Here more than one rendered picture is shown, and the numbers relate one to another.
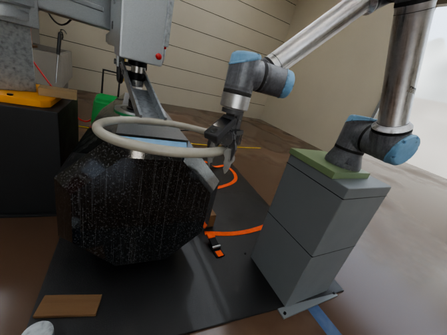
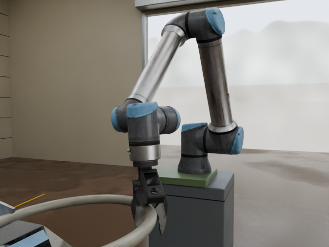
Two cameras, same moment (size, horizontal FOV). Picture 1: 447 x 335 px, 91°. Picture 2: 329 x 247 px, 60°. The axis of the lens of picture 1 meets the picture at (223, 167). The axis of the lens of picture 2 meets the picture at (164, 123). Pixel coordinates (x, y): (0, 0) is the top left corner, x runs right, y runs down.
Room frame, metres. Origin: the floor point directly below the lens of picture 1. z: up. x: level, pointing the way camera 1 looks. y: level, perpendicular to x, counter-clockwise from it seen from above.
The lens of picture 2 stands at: (0.04, 0.47, 1.24)
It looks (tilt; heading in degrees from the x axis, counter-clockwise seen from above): 3 degrees down; 322
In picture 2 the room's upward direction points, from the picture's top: straight up
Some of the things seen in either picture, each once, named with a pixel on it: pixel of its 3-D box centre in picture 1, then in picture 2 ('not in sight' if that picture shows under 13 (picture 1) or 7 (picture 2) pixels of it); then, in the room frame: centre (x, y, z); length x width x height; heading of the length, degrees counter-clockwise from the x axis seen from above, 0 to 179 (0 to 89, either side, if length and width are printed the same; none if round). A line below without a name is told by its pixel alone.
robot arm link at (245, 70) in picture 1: (242, 74); (143, 123); (0.73, 0.02, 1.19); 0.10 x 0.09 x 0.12; 114
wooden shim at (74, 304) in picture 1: (70, 305); not in sight; (0.64, 0.54, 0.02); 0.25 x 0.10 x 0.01; 107
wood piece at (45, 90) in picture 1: (58, 92); not in sight; (1.41, 1.19, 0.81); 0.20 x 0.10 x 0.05; 125
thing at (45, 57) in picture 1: (45, 76); not in sight; (3.63, 3.26, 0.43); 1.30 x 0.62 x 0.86; 32
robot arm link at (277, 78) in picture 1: (272, 80); (159, 120); (0.79, -0.08, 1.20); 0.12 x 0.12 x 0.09; 24
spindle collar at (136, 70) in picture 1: (137, 57); not in sight; (1.31, 0.63, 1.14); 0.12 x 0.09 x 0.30; 36
